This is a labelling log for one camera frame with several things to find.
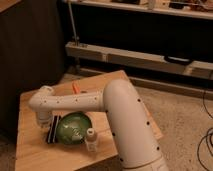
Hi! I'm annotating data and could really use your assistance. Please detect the black cables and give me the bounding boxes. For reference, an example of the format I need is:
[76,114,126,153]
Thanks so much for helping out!
[196,71,213,171]

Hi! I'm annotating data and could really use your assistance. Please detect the green glass bowl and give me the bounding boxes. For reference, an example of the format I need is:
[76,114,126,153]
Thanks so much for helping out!
[56,112,92,145]

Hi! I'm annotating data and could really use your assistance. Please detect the small white bottle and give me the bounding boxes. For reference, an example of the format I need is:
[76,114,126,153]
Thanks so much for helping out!
[85,128,98,152]

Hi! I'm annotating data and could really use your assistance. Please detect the upper wooden shelf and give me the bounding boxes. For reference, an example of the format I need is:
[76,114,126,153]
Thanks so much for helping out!
[62,0,213,20]

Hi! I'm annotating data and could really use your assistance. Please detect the wooden beam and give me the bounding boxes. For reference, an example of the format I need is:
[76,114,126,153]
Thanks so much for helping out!
[65,42,213,78]

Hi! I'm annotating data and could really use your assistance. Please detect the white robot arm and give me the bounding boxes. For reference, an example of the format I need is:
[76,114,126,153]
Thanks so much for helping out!
[29,79,169,171]

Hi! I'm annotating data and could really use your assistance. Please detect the metal pole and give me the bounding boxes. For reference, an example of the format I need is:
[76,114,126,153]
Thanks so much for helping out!
[68,0,79,46]

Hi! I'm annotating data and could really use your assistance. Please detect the orange carrot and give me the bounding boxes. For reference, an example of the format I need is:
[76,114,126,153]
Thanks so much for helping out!
[72,83,80,94]

